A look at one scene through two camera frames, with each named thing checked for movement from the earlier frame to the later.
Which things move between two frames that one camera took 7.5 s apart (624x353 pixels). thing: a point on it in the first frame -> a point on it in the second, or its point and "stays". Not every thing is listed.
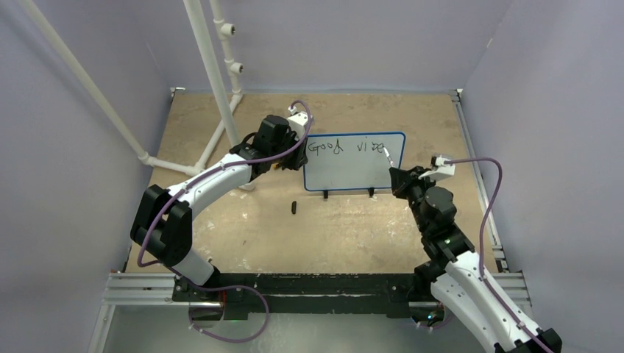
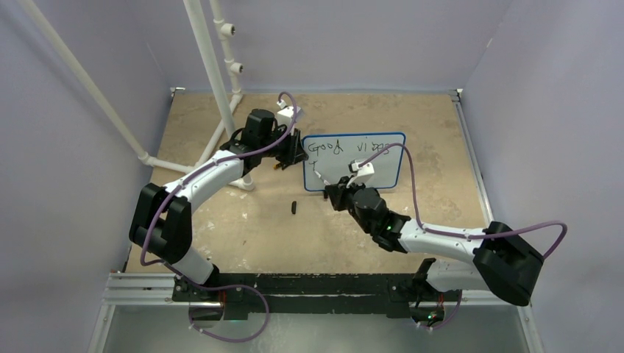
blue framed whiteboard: x=351 y=160 stays
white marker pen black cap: x=387 y=153 -> x=325 y=182
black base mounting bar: x=301 y=295 stays
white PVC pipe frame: x=228 y=123 stays
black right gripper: x=402 y=179 -> x=339 y=191
